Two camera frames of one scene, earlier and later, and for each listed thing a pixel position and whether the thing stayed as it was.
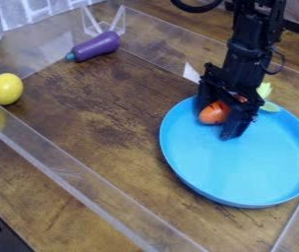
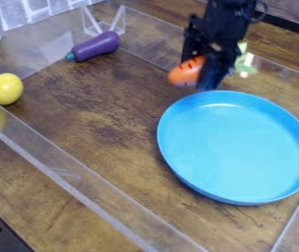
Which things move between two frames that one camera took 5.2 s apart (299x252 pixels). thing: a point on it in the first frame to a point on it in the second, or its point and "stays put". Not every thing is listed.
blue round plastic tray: x=262 y=168 stays put
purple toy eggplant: x=95 y=46 stays put
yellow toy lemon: x=5 y=88 stays put
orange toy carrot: x=214 y=110 to x=185 y=74
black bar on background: x=288 y=25 stays put
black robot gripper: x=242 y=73 to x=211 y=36
